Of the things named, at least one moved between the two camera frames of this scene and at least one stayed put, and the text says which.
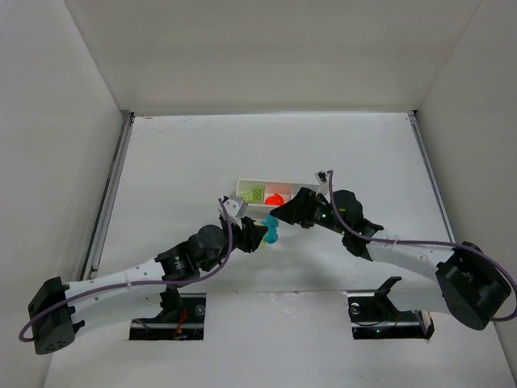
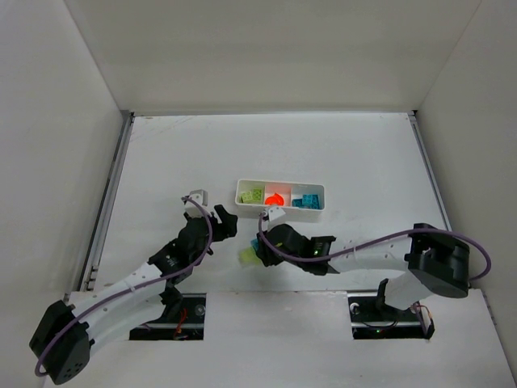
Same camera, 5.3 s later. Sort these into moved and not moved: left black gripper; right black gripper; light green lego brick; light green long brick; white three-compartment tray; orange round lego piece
Moved: left black gripper; right black gripper
Not moved: light green lego brick; orange round lego piece; light green long brick; white three-compartment tray
